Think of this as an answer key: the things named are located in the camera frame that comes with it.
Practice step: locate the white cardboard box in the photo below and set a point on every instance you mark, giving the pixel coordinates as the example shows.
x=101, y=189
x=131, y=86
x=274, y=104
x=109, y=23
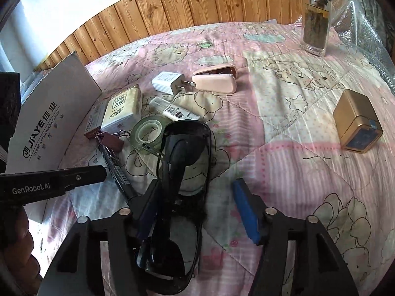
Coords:
x=50, y=116

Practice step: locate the black marker pen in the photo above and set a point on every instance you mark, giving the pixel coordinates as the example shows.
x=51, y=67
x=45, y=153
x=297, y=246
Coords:
x=113, y=164

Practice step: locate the pink binder clip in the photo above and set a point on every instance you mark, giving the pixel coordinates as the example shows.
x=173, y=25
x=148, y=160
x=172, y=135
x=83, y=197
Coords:
x=113, y=143

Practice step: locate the white small tube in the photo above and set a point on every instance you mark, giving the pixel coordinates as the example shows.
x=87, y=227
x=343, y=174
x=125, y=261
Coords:
x=172, y=111

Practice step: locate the bubble wrap sheet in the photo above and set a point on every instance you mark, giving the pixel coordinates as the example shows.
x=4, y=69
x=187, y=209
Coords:
x=355, y=31

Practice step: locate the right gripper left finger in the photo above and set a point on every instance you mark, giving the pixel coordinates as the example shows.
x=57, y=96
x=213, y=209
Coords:
x=144, y=209

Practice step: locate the staples box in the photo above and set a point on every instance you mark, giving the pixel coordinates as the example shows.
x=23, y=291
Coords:
x=95, y=118

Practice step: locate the white USB charger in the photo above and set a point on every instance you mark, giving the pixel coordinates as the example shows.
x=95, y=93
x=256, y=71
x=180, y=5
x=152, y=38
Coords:
x=170, y=83

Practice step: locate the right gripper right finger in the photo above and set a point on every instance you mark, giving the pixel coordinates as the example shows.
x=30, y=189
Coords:
x=251, y=209

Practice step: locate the glass tea bottle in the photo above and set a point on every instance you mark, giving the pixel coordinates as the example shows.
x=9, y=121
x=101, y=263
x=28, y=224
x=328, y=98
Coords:
x=315, y=26

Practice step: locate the green tape roll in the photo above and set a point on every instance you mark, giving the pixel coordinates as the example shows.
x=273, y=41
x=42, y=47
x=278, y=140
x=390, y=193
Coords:
x=149, y=130

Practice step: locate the gold metal box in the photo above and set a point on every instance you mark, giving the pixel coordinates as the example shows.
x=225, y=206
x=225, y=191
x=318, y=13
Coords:
x=357, y=124

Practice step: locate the pink cartoon quilt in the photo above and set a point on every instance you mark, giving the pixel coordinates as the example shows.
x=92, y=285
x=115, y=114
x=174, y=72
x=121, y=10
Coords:
x=278, y=133

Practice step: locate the pink stapler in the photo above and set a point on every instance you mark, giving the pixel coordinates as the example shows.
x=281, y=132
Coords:
x=219, y=79

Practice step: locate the black safety glasses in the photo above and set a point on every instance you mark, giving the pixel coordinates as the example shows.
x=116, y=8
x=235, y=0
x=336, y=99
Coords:
x=167, y=259

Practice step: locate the gold tissue pack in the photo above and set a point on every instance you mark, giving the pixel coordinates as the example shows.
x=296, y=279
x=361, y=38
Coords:
x=123, y=111

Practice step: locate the person's left hand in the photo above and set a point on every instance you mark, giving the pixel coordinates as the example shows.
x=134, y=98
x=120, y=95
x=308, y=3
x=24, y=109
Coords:
x=17, y=245

